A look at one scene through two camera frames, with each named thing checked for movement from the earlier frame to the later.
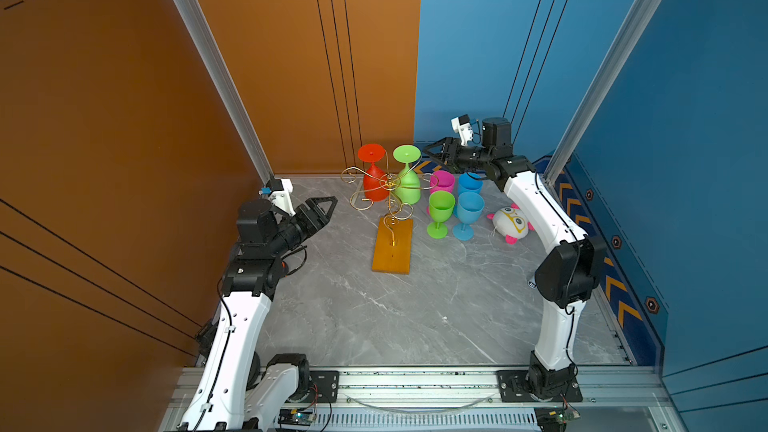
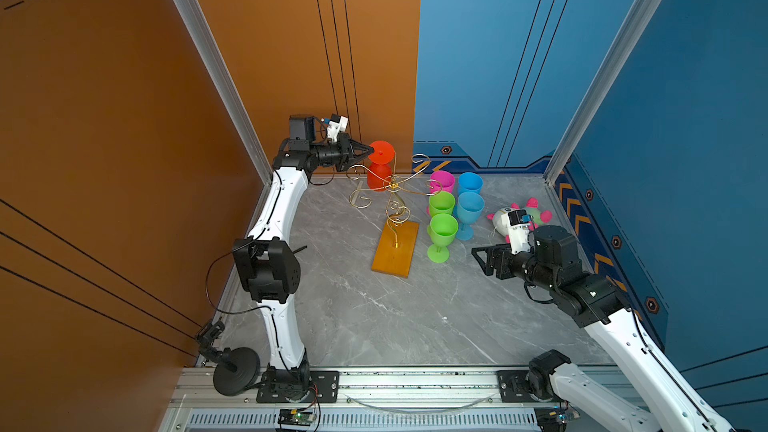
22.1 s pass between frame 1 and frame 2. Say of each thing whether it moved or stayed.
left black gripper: moved
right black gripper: moved
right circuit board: stayed
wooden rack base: stayed
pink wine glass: stayed
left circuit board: stayed
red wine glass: moved
